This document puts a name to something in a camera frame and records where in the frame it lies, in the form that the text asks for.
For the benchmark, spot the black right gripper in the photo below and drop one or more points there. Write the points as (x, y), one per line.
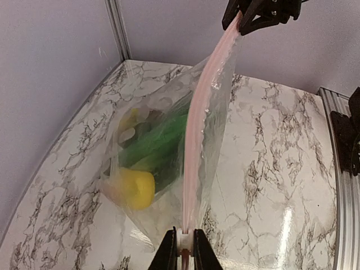
(260, 14)

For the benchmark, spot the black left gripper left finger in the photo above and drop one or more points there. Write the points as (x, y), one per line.
(166, 256)

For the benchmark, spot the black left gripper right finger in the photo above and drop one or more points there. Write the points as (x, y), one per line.
(204, 256)

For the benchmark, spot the white zipper slider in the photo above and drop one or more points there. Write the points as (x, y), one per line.
(185, 241)

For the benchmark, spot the yellow lemon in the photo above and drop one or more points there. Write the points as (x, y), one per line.
(126, 128)
(132, 188)

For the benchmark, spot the clear zip top bag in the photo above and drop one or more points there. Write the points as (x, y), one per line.
(202, 92)

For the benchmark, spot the green cucumber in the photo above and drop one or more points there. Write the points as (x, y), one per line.
(167, 131)

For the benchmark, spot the right aluminium corner post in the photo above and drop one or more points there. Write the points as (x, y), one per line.
(116, 18)

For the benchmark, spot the aluminium front frame rail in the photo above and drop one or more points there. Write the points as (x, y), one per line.
(347, 191)

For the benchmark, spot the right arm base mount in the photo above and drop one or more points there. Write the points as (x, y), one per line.
(347, 135)

